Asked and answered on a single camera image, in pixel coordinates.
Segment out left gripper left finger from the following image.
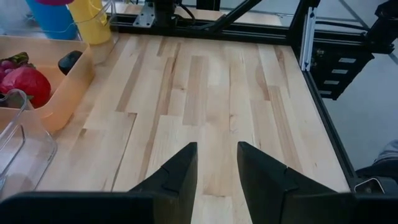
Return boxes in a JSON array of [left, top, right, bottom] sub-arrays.
[[0, 142, 198, 224]]

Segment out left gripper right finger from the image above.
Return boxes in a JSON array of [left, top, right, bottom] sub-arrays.
[[237, 141, 398, 224]]

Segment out red round toy fruit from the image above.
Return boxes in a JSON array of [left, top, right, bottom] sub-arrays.
[[0, 65, 52, 109]]

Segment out yellow squeeze bottle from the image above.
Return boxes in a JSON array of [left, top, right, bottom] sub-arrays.
[[67, 0, 115, 65]]

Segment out red toy grape bunch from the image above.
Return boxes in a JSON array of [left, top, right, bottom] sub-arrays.
[[0, 52, 35, 83]]

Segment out blue squeeze bottle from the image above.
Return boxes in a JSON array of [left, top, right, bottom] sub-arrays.
[[24, 0, 78, 40]]

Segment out person's leg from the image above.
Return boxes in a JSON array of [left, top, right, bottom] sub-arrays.
[[356, 139, 398, 181]]

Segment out clear plastic bin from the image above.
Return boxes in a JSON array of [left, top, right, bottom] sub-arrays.
[[0, 0, 121, 66], [0, 88, 58, 200]]

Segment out black stepped labelled unit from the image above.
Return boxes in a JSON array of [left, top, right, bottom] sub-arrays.
[[310, 0, 398, 101]]

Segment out orange plastic bin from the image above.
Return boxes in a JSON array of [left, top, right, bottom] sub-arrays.
[[0, 34, 96, 134]]

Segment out grey metal mounting plate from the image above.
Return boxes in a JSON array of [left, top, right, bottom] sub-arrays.
[[132, 2, 156, 28]]

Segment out black aluminium rig frame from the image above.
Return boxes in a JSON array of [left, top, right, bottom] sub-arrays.
[[107, 0, 358, 191]]

